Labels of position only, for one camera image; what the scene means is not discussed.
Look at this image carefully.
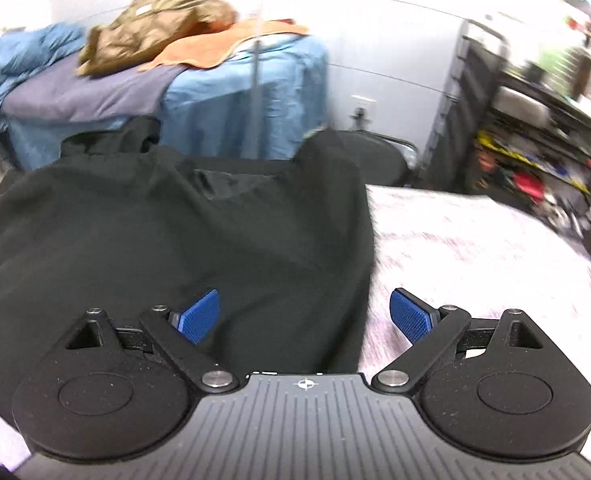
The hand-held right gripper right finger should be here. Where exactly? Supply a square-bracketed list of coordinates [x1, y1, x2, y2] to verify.
[371, 288, 543, 394]

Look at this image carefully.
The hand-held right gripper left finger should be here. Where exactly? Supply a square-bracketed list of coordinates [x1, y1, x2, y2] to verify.
[64, 289, 240, 394]

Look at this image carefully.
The black zip jacket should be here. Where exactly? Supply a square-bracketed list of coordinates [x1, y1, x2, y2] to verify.
[0, 115, 376, 413]

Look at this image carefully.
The white pink blanket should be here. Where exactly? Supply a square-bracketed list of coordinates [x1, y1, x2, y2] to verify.
[358, 184, 591, 378]

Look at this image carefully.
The black chair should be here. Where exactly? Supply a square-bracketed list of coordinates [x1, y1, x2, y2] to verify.
[333, 129, 420, 188]

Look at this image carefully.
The black storage shelf rack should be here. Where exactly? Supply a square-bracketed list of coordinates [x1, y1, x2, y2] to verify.
[423, 17, 591, 258]

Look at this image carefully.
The thin metal pole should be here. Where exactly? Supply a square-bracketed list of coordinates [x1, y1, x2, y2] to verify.
[252, 0, 267, 157]

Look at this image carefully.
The orange cloth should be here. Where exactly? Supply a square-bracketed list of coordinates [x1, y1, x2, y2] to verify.
[137, 19, 310, 72]

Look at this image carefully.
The brown padded jacket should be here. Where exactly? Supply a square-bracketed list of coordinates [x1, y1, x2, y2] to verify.
[77, 0, 240, 79]

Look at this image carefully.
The blue puffy jacket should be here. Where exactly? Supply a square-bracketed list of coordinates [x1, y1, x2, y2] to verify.
[0, 22, 87, 132]

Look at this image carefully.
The white wall outlet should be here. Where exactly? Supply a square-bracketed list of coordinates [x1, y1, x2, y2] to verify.
[349, 94, 377, 122]

